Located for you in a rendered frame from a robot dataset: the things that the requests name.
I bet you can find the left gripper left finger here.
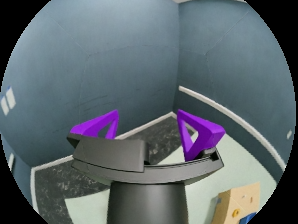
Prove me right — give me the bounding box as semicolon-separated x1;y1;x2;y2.
71;111;118;139

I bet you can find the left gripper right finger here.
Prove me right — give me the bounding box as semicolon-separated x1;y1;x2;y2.
177;109;225;161

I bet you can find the blue open-top tray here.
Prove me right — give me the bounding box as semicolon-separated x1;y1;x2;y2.
239;212;257;224

